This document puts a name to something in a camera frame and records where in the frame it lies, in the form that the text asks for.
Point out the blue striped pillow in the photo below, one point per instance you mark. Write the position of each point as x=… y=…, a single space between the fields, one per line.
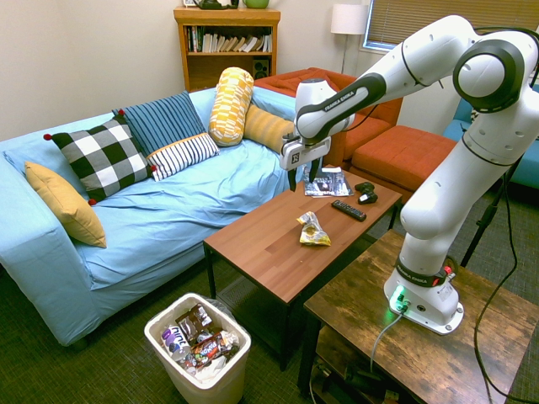
x=162 y=120

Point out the clear hint water bottle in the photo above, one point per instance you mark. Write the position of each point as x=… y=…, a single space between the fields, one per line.
x=176 y=343

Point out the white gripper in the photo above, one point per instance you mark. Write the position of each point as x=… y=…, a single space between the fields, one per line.
x=305 y=151

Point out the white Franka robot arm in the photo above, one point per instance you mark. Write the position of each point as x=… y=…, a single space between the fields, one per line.
x=442 y=202

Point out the row of paperback books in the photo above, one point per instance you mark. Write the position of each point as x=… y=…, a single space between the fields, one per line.
x=231 y=43

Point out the orange armchair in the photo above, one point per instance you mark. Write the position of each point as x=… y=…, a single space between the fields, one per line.
x=375 y=122

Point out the rustic dark wood table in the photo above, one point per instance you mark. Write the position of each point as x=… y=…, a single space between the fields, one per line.
x=421 y=362

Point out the black game controller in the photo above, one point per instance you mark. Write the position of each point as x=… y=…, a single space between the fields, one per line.
x=365 y=192

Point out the brown snack wrapper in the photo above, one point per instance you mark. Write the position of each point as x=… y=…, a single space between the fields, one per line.
x=193 y=322

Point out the red snack wrapper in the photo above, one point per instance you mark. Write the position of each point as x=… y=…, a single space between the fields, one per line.
x=208 y=347

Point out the white navy striped pillow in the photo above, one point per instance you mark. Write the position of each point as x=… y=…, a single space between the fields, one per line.
x=183 y=155

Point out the window blinds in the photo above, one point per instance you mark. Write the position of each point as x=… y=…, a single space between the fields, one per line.
x=442 y=17

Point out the yellow grey striped pillow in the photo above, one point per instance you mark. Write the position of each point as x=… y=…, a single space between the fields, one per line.
x=267 y=128

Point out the black camera stand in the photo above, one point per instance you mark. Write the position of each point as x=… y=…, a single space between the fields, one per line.
x=484 y=219

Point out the black TV remote control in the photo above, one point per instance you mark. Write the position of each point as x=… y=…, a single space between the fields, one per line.
x=348 y=210

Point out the light blue sofa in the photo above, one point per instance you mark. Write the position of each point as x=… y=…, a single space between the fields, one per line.
x=177 y=210

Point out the yellow white patterned bolster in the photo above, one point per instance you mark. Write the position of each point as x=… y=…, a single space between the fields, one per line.
x=229 y=107

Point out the orange ottoman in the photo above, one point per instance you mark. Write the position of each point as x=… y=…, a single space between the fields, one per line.
x=400 y=153

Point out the magazine under business magazine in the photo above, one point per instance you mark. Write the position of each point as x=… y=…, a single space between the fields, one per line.
x=352 y=191

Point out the reddish wood coffee table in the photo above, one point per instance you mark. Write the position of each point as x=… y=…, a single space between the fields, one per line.
x=269 y=252

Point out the white plastic trash bin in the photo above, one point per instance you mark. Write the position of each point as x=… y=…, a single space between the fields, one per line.
x=219 y=385

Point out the teal chair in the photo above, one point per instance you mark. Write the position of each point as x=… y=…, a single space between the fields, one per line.
x=526 y=168

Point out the wooden bookshelf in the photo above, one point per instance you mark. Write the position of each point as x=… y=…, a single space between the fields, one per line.
x=227 y=17

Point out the dark cover business magazine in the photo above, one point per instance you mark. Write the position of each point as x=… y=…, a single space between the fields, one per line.
x=330 y=184

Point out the black object on shelf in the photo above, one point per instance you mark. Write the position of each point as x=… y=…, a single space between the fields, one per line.
x=215 y=4

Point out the white shade floor lamp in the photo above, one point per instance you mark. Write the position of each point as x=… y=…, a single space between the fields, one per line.
x=349 y=19

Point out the yellow chip bag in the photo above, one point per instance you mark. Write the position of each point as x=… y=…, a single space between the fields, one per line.
x=312 y=233

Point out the small black speaker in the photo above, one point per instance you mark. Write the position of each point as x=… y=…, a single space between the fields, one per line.
x=261 y=68

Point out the green bowl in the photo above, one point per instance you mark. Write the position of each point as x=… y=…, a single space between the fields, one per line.
x=255 y=3

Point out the black white checkered pillow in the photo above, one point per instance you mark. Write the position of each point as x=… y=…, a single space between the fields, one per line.
x=103 y=155

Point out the white crumpled tissue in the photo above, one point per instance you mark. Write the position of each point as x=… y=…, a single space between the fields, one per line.
x=210 y=368

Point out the plain mustard yellow pillow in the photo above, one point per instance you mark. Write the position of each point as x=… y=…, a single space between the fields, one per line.
x=67 y=206

